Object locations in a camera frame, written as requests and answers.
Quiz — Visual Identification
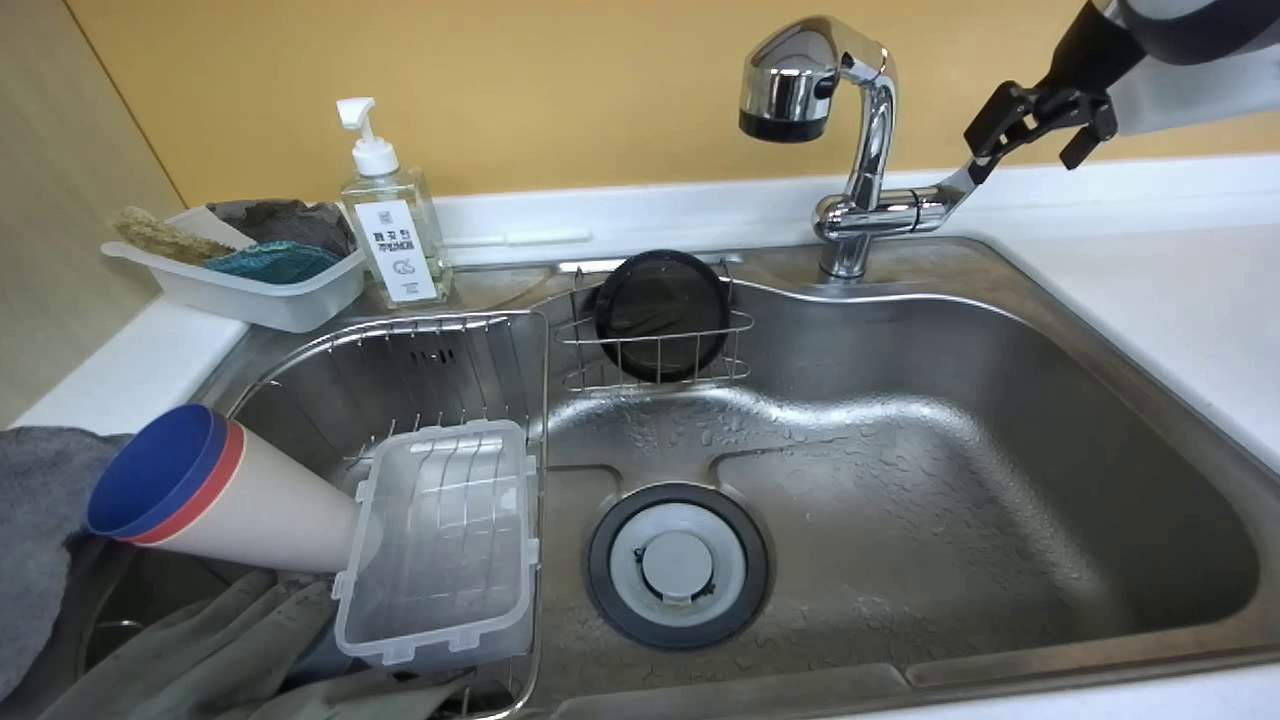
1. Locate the clear soap pump bottle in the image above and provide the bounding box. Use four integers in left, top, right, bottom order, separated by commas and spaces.
330, 94, 454, 314

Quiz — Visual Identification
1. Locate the beige scrubbing brush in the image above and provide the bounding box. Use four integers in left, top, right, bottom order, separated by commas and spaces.
108, 210, 230, 268

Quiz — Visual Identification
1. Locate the black round mesh strainer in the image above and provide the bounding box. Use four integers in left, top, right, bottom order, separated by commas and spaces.
585, 248, 734, 380

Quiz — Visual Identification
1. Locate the white tumbler with blue lid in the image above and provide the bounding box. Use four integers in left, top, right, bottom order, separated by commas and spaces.
84, 400, 382, 576

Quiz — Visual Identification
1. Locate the white plastic tray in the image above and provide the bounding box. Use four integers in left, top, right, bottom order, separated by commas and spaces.
96, 201, 372, 335

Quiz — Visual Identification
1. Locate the chrome faucet lever handle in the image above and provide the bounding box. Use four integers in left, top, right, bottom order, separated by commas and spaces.
914, 152, 997, 232

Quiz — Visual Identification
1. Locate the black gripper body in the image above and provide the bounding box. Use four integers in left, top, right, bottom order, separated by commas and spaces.
1037, 0, 1152, 105

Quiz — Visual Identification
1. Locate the wire dish rack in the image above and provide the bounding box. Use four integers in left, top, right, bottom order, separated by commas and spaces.
223, 308, 553, 720

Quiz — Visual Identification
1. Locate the grey cloth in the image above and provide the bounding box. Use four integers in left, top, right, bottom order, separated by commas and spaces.
0, 426, 137, 703

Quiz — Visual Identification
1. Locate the dark cloth in tray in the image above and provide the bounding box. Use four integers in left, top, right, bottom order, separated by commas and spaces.
207, 197, 361, 257

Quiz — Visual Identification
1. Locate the wire sink caddy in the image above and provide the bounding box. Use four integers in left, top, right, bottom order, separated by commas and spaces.
557, 254, 759, 394

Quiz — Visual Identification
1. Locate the clear plastic food container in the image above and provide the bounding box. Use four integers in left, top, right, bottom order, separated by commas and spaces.
326, 418, 545, 671

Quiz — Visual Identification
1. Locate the stainless steel sink basin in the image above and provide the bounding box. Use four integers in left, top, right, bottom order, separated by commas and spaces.
196, 232, 1280, 720

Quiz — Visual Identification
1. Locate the teal sponge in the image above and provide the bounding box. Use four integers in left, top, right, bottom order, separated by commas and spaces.
201, 235, 341, 287

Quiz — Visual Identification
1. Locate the grey round drain cover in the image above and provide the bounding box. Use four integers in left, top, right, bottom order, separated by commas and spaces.
585, 481, 772, 655

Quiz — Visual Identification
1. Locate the chrome kitchen faucet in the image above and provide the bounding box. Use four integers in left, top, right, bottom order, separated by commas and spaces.
734, 13, 959, 287

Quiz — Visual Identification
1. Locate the olive green cloth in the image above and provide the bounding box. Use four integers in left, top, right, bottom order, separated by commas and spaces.
35, 570, 470, 720

